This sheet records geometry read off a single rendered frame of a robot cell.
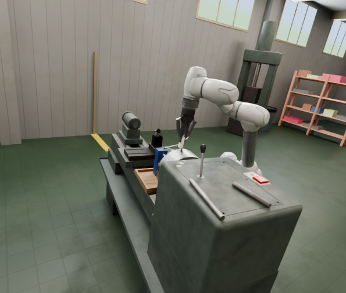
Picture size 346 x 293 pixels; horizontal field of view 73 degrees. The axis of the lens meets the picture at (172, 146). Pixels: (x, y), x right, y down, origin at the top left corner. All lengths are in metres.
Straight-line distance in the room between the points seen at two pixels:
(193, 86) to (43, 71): 3.89
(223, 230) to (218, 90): 0.62
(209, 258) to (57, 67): 4.35
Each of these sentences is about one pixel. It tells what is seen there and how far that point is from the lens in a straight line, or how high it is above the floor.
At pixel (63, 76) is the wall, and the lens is 4.90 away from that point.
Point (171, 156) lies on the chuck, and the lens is 1.50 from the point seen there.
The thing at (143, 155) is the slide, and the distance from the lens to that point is 2.05.
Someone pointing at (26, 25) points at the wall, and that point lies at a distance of 4.80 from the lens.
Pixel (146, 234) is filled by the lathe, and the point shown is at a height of 0.54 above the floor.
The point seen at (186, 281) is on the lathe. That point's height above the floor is 0.83.
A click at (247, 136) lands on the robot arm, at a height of 1.34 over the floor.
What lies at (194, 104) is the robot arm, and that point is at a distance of 1.25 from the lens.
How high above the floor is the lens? 1.81
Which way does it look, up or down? 21 degrees down
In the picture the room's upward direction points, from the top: 9 degrees clockwise
